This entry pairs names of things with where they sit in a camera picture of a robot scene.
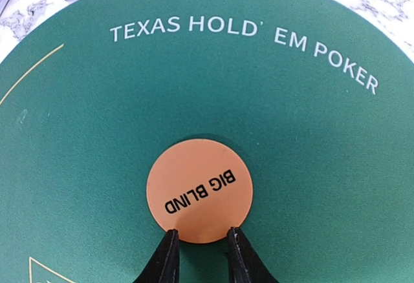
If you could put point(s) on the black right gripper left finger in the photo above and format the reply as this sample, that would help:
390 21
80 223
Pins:
163 266

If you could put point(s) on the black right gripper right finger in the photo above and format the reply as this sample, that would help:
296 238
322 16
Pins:
244 264

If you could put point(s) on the orange big blind button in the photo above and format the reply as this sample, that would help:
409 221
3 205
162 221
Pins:
201 188

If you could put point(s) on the green round poker mat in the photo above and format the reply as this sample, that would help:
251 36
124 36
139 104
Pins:
316 101

